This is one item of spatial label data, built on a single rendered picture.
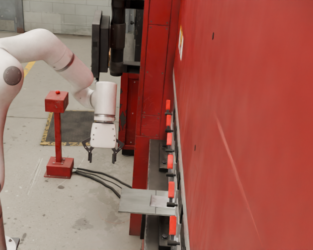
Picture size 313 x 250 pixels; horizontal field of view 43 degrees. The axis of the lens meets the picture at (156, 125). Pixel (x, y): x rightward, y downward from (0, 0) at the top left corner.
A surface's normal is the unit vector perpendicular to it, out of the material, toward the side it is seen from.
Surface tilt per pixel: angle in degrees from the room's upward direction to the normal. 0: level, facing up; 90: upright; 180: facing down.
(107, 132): 65
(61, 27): 90
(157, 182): 0
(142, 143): 90
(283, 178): 90
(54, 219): 0
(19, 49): 107
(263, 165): 90
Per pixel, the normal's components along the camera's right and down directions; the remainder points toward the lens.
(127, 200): 0.08, -0.89
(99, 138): 0.19, 0.07
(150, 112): -0.01, 0.44
